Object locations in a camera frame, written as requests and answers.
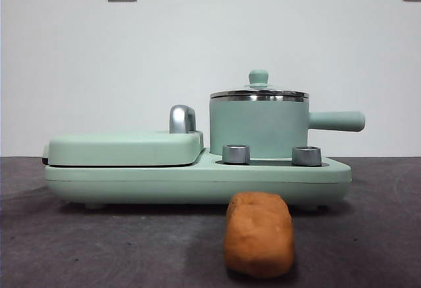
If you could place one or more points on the black oval control panel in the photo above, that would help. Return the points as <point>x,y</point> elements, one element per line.
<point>269,162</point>

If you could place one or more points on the mint green breakfast machine base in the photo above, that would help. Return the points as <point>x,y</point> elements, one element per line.
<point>197,182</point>

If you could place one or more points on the brown potato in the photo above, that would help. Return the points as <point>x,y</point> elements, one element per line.
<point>258,232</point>

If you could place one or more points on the glass pot lid green knob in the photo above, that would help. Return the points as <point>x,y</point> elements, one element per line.
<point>260,77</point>

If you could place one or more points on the silver control knob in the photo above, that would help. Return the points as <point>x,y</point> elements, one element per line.
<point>236,154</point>
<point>306,156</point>

